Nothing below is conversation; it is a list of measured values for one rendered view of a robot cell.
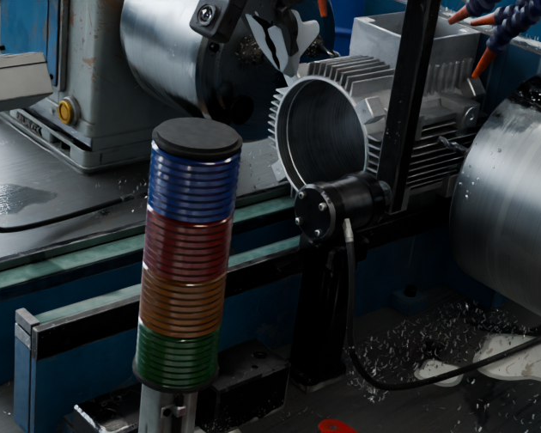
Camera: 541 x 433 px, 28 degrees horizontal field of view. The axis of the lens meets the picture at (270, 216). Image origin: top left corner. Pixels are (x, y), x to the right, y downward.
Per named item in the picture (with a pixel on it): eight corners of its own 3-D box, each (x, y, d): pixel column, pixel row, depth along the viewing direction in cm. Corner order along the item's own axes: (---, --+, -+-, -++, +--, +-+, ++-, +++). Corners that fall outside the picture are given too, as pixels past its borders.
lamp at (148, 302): (188, 287, 81) (193, 234, 79) (239, 324, 78) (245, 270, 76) (122, 308, 78) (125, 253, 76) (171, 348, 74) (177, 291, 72)
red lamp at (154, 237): (193, 234, 79) (198, 179, 77) (245, 270, 76) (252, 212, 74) (125, 253, 76) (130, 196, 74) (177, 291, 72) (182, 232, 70)
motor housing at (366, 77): (367, 157, 150) (390, 25, 141) (472, 212, 137) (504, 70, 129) (258, 185, 137) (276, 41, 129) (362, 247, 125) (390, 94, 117)
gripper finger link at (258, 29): (318, 51, 129) (298, -10, 123) (283, 81, 127) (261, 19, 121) (300, 44, 131) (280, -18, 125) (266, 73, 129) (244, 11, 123)
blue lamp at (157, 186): (198, 179, 77) (204, 121, 75) (252, 212, 74) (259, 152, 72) (130, 196, 74) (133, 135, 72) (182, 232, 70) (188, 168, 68)
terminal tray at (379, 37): (409, 62, 140) (418, 8, 137) (471, 88, 133) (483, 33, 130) (343, 73, 133) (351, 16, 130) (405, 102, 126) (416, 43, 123)
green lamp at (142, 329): (183, 338, 83) (188, 287, 81) (232, 376, 79) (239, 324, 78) (118, 360, 80) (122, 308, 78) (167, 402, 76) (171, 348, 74)
